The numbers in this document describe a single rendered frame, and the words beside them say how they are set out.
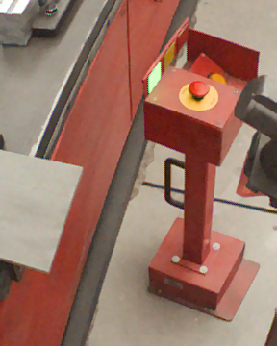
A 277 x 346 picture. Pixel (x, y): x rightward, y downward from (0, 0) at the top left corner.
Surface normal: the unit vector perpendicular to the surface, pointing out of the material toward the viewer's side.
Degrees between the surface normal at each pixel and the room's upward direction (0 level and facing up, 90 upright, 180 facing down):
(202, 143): 90
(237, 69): 90
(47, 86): 0
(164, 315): 0
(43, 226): 0
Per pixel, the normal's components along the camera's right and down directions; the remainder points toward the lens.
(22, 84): 0.00, -0.58
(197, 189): -0.43, 0.74
